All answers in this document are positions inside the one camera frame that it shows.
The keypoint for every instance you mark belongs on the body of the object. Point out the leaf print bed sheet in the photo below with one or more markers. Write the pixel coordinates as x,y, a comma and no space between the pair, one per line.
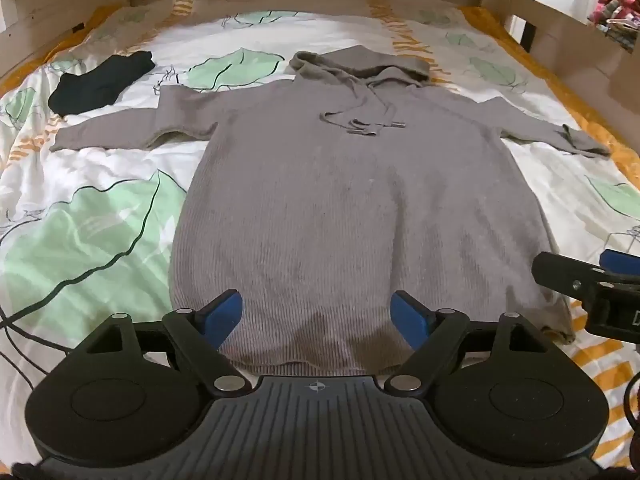
100,240

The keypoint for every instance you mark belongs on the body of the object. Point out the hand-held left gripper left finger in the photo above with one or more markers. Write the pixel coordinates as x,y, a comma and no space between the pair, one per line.
226,310

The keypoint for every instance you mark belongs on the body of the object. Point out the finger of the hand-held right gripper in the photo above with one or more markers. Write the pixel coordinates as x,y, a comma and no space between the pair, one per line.
555,271
622,263

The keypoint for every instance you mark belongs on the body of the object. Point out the colourful fabric pile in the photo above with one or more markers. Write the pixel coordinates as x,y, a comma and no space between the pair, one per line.
617,15

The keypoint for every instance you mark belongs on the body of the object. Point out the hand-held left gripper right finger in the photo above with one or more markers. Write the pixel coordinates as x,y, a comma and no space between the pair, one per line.
407,317

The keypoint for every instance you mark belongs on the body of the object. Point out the black cloth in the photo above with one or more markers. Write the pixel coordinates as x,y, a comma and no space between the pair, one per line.
95,85

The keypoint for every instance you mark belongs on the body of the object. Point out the grey hooded knit dress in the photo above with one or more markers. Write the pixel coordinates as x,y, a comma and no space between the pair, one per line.
320,200

